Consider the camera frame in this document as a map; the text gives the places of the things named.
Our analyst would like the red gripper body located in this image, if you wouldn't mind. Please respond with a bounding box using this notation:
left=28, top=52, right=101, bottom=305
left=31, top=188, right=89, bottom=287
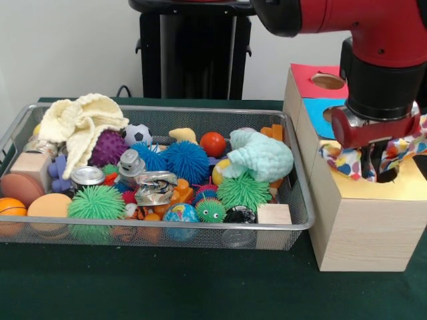
left=331, top=108, right=422, bottom=149

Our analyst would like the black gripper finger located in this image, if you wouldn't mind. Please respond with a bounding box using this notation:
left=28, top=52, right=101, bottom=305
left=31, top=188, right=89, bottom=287
left=376, top=141, right=388, bottom=174
left=362, top=143, right=378, bottom=183

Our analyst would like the large polka dot cloth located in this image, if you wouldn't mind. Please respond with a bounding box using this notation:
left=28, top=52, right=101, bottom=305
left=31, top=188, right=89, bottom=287
left=319, top=113, right=427, bottom=183

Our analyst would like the wooden box with three holes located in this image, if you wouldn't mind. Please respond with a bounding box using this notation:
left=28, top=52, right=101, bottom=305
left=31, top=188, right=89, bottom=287
left=282, top=63, right=427, bottom=273

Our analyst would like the mint green knitted cloth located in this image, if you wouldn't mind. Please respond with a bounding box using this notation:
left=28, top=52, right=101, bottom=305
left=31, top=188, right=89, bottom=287
left=222, top=128, right=295, bottom=183

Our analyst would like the small wooden block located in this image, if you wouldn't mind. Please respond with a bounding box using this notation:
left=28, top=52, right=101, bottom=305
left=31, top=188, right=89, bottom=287
left=256, top=203, right=293, bottom=225

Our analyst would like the red orange ball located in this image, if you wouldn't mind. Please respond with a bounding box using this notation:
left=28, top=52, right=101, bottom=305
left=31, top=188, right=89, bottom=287
left=199, top=131, right=227, bottom=158

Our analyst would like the rainbow spiky caterpillar toy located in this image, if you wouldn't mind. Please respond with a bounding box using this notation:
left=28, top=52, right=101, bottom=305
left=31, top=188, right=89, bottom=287
left=193, top=185, right=226, bottom=223

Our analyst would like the blue spiky ball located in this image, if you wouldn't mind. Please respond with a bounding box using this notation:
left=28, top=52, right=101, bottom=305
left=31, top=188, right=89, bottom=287
left=161, top=139, right=211, bottom=177

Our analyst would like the globe print ball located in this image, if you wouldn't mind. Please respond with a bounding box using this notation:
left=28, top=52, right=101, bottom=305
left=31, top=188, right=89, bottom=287
left=162, top=202, right=200, bottom=223

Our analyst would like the small soccer ball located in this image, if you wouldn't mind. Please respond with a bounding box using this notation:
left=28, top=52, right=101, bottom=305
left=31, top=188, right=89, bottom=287
left=120, top=123, right=153, bottom=147

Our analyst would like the dark green tablecloth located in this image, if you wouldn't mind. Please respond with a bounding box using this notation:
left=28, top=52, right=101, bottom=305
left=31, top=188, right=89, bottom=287
left=0, top=96, right=427, bottom=320

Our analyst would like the purple knobbly ball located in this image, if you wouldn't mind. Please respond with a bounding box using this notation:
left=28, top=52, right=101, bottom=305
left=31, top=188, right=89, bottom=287
left=88, top=129, right=129, bottom=168

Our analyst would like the green spiky ball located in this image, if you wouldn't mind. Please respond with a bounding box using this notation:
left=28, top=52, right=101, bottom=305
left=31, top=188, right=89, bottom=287
left=67, top=185, right=127, bottom=221

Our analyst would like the pale yellow knitted cloth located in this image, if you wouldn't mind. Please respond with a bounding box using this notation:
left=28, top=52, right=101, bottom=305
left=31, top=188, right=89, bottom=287
left=38, top=93, right=130, bottom=181

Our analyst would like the wire mesh bin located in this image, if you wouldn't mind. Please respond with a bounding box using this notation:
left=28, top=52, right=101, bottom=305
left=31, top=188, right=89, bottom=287
left=0, top=102, right=316, bottom=249

